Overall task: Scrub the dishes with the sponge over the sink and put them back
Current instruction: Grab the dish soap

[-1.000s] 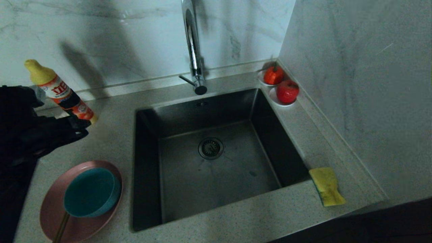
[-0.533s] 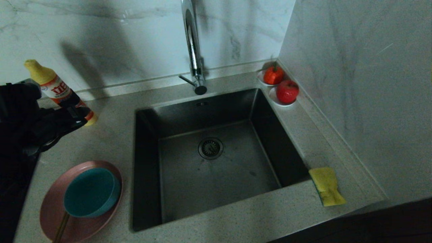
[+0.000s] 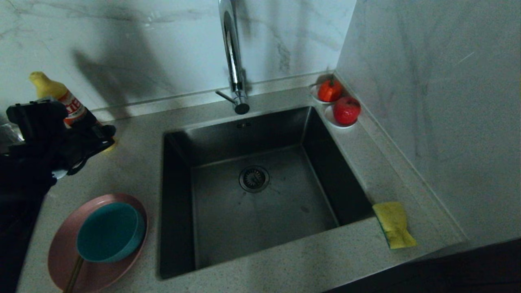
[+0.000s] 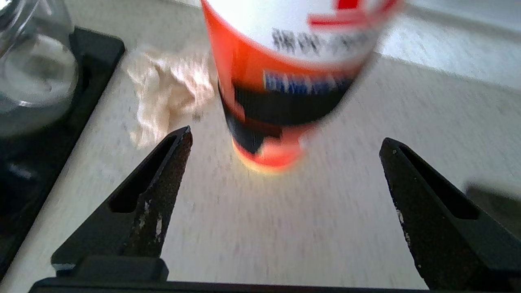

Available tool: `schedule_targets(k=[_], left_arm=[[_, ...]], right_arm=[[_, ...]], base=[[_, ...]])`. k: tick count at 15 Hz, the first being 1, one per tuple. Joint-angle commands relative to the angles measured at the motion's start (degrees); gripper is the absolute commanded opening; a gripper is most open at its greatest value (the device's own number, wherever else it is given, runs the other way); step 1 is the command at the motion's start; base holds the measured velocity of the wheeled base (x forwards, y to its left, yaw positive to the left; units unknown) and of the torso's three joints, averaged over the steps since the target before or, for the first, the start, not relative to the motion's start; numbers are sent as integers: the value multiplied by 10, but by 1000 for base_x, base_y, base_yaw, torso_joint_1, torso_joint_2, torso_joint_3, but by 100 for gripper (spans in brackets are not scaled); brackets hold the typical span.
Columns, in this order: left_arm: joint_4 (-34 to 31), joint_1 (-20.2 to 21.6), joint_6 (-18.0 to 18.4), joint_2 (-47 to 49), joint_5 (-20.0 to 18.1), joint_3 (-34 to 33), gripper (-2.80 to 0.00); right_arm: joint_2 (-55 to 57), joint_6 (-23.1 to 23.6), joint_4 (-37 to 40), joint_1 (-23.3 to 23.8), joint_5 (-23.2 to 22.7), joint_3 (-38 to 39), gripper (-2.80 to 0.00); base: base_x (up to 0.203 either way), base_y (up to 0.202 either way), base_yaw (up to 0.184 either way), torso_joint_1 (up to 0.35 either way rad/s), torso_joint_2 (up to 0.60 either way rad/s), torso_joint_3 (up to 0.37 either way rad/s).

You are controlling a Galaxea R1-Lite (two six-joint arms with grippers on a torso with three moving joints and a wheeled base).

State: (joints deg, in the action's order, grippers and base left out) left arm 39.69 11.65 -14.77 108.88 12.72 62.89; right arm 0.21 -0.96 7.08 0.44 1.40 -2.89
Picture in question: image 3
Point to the yellow-capped orange dish soap bottle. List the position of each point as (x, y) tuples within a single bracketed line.
[(51, 87)]

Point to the yellow sponge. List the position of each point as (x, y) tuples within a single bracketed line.
[(394, 224)]

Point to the orange-red tomato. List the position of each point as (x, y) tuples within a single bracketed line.
[(329, 91)]

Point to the small white dish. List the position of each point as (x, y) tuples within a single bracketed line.
[(314, 96), (330, 120)]

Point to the pink plate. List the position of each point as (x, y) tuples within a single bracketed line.
[(99, 273)]

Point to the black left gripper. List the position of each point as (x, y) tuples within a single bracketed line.
[(44, 138)]

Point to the chrome kitchen faucet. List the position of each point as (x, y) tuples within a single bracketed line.
[(234, 61)]

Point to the red apple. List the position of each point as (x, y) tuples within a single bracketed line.
[(346, 110)]

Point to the round metal drain strainer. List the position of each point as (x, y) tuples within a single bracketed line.
[(254, 179)]

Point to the teal bowl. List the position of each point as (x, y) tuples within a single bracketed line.
[(109, 232)]

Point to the stainless steel sink basin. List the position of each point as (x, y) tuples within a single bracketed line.
[(264, 228)]

